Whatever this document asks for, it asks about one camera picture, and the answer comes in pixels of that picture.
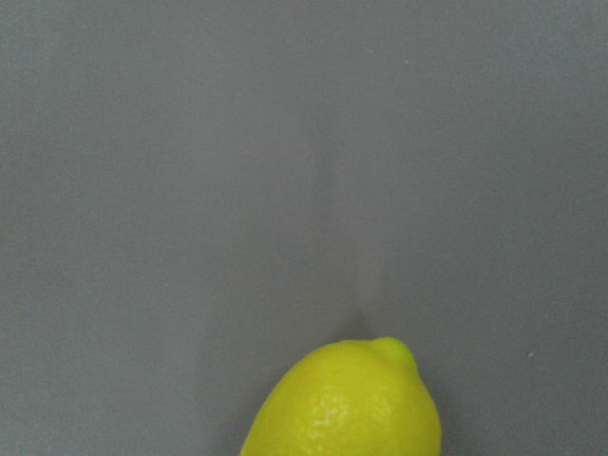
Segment yellow lemon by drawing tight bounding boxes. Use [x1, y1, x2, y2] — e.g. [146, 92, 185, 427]
[240, 337, 442, 455]

